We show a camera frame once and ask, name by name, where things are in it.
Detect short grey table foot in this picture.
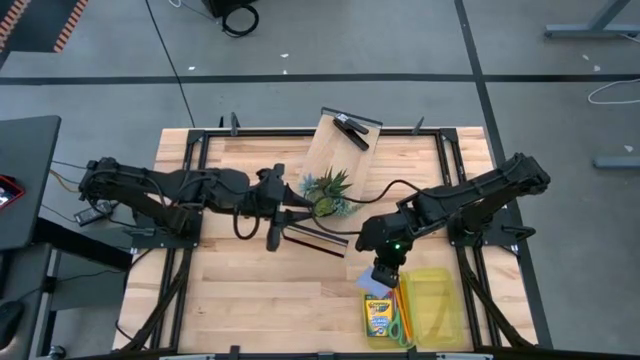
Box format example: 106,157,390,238
593,155,640,170

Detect orange power cable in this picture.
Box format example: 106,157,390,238
49,168,84,194

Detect white floor cable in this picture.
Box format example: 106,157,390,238
587,77,640,106

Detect pale blue sticky note pad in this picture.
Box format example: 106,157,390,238
355,266,394,300

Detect black box on floor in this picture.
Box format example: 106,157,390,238
202,0,259,19

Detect succulent plant in black pot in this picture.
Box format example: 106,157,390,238
298,167,362,219

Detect black side desk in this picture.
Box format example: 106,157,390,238
0,115,62,251

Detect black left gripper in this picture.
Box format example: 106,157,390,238
249,163,316,253

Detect black power adapter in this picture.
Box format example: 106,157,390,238
73,199,114,227

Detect transparent yellow pencil case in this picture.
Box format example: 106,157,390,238
364,267,471,350

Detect wooden shelf riser black frame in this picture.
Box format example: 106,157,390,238
276,105,385,259

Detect grey table foot with post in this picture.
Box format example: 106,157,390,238
543,0,640,41

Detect black stapler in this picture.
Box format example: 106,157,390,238
332,112,371,152

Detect phone in red case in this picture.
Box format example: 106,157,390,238
0,174,25,210

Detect black mat orange striped edge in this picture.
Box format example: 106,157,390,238
0,0,90,54

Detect yellow green crayon box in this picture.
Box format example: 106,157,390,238
363,293,395,339

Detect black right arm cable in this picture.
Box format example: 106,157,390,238
312,178,424,236

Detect black metal table frame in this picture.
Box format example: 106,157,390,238
119,127,539,352

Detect thin black floor cable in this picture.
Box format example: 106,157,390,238
144,0,197,129

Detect coiled black floor cable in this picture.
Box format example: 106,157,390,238
221,3,261,39

